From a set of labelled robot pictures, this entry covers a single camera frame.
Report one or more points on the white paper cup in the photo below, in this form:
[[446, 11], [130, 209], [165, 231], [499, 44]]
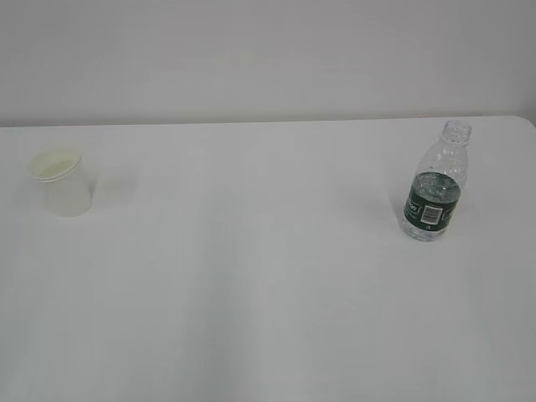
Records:
[[62, 177]]

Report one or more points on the clear water bottle green label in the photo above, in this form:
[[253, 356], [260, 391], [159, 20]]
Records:
[[437, 184]]

